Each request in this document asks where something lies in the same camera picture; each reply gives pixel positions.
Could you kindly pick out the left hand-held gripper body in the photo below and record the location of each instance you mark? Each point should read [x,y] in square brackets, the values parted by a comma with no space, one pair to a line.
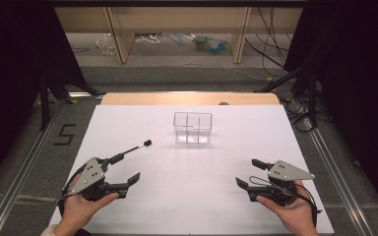
[90,177]

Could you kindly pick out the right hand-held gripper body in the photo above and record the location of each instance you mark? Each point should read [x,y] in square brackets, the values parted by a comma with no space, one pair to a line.
[287,173]

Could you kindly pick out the clear divided plastic container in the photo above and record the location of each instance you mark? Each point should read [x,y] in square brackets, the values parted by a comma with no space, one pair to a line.
[192,137]

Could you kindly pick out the person's left hand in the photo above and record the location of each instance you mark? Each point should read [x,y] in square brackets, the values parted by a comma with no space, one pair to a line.
[77,211]

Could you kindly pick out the person's right hand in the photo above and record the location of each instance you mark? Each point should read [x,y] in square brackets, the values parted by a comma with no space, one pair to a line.
[297,213]

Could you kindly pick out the white table mat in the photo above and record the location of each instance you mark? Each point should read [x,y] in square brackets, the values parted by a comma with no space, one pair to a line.
[190,183]

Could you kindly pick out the black stand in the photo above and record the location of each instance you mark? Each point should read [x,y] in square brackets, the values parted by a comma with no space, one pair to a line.
[312,98]
[44,105]

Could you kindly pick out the black curtain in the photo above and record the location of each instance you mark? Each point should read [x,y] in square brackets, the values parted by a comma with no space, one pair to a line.
[357,82]
[10,65]

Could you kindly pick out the clear plastic bag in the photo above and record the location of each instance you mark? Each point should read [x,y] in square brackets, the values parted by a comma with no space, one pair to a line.
[106,44]

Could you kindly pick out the blue plastic piece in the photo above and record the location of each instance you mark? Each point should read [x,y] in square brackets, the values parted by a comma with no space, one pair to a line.
[221,48]

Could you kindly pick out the green packet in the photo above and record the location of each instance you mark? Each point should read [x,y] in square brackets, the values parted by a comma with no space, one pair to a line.
[201,42]

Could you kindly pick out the clear bluish plastic wrap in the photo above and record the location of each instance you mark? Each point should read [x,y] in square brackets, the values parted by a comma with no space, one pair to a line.
[178,38]

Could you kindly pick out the light wooden desk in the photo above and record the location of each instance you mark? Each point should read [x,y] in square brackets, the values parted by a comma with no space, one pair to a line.
[177,19]

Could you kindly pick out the metal floor rail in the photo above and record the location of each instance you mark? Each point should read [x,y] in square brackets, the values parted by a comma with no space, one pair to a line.
[341,183]
[13,193]

